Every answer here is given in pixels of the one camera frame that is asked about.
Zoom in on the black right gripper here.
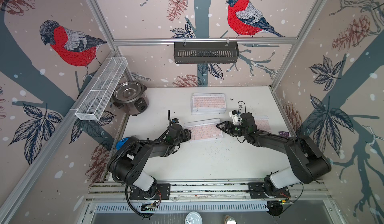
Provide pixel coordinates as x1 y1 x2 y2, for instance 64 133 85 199
215 120 248 137

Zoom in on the pink keyboard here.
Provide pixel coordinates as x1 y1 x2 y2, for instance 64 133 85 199
192 93 227 109
254 115 272 133
184 119 223 143

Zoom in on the green keyboard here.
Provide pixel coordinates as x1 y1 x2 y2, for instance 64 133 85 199
191 108 226 115

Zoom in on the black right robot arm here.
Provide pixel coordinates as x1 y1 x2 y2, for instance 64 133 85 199
216 112 332 197

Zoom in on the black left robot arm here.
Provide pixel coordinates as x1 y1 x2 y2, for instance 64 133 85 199
107 121 192 196

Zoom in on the purple candy bar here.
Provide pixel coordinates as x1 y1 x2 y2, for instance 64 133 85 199
279 131 291 138

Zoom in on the silver rice cooker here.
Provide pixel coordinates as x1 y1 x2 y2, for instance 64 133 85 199
112 82 149 116

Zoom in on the black hanging basket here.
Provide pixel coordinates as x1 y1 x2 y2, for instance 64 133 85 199
174 41 240 64

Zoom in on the white round lid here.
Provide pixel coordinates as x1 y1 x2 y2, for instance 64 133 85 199
185 212 203 224

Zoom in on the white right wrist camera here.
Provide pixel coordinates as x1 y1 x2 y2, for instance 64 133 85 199
229 110 241 125

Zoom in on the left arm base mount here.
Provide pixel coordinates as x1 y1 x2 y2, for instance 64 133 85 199
129 180 171 201

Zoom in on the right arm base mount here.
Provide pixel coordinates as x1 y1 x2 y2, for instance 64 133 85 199
246 172 291 199

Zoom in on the white wire mesh shelf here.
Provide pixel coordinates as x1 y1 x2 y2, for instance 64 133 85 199
75 57 128 121

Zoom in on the aluminium mounting rail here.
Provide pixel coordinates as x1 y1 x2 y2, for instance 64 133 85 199
85 179 332 203

